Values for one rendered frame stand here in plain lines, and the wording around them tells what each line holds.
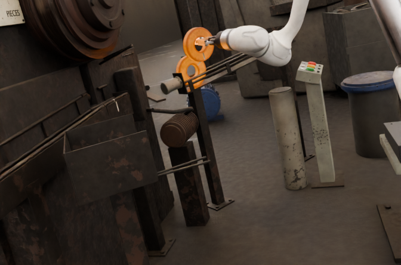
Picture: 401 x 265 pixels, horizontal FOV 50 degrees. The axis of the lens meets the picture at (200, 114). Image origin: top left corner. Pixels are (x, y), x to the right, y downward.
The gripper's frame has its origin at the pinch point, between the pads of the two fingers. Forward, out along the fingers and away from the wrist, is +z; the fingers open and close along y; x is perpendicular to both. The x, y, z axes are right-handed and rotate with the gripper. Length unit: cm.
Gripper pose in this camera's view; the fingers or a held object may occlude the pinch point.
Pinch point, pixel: (198, 40)
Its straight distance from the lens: 199.7
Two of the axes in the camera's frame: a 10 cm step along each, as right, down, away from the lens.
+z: -6.0, -1.1, 7.9
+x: -1.8, -9.5, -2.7
